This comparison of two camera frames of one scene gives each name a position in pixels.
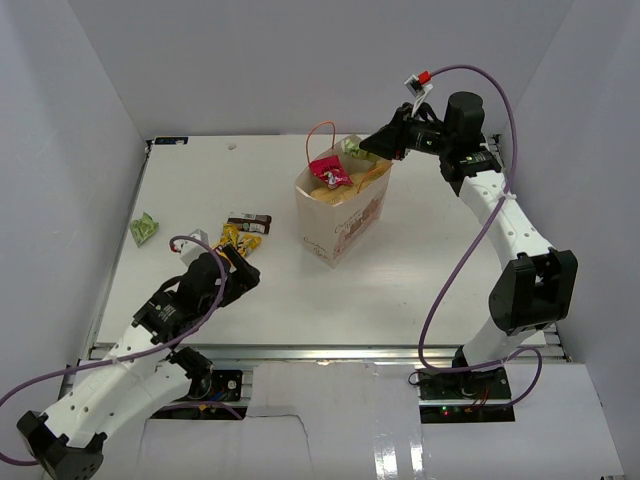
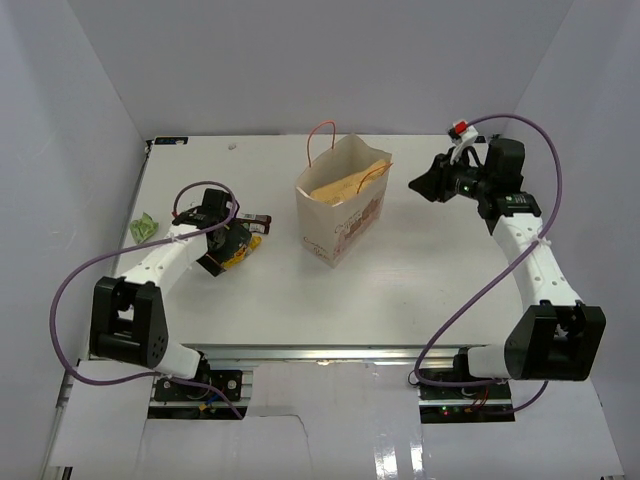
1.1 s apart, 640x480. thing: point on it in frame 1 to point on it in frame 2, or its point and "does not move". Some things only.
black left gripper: x=242 y=279 to x=236 y=236
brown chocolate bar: x=256 y=223 does not move
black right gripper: x=392 y=141 to x=435 y=184
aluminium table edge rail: x=326 y=353 does not move
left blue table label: x=171 y=140 does not move
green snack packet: x=143 y=228 does not move
